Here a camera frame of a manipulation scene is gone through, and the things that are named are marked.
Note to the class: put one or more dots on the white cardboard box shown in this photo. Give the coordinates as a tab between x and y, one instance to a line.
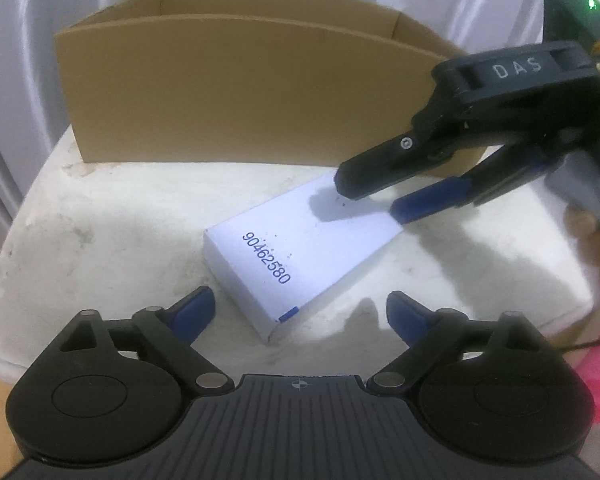
300	250

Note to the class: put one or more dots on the white bedside cabinet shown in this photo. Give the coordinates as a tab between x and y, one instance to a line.
0	365

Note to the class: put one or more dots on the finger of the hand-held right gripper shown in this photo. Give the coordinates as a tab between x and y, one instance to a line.
380	170
430	200

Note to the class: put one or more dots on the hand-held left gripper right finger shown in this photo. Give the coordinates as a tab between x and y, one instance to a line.
410	312

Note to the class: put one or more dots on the brown cardboard box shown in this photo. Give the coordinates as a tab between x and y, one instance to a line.
230	95

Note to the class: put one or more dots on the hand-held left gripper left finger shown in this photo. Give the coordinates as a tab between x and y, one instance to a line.
195	310

